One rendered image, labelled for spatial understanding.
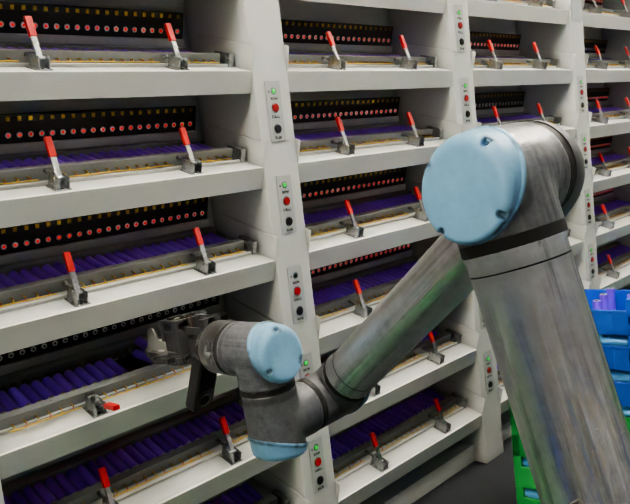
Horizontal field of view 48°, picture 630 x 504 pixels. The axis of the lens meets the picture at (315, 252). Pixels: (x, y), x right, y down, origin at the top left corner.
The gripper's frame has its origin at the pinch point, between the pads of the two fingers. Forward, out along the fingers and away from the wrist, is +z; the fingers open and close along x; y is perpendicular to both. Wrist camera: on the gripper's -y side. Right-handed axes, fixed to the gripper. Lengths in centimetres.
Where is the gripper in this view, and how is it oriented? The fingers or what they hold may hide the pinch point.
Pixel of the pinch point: (155, 351)
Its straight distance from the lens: 139.9
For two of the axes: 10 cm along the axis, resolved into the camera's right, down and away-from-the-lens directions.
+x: -7.0, 1.8, -7.0
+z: -7.0, 0.4, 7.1
